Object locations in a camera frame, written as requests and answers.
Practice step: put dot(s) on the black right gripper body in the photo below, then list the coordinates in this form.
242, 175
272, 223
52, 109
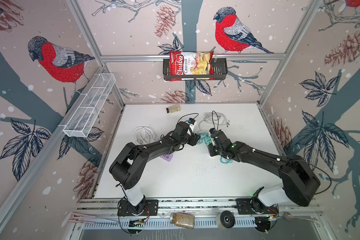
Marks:
213, 151

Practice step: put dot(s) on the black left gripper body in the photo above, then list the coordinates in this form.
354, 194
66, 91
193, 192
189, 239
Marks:
191, 140

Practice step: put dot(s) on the purple power strip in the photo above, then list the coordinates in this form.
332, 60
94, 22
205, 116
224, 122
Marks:
168, 158

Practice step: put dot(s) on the teal charger with cable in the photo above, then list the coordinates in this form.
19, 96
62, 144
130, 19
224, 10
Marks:
205, 138

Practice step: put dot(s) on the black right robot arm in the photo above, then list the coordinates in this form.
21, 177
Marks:
299, 182

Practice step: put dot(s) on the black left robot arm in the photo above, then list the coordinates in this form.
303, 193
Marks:
129, 165

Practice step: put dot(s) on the red cassava chips bag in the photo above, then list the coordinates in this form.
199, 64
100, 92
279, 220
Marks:
190, 63

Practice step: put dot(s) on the black round knob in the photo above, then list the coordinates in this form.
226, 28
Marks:
225, 220

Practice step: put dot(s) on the glass jar of grains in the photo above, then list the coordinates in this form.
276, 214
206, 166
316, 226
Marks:
182, 220

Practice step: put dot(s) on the metal spoon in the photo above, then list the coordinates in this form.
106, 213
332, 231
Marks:
291, 217

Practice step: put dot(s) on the pink chopsticks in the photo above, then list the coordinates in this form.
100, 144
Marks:
80, 218

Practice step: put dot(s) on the black wire wall basket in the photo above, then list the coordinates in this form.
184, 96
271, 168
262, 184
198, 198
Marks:
215, 70

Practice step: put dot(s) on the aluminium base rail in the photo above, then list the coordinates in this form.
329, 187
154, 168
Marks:
205, 211

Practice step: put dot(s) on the white mesh wall shelf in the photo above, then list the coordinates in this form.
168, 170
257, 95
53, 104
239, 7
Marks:
86, 114

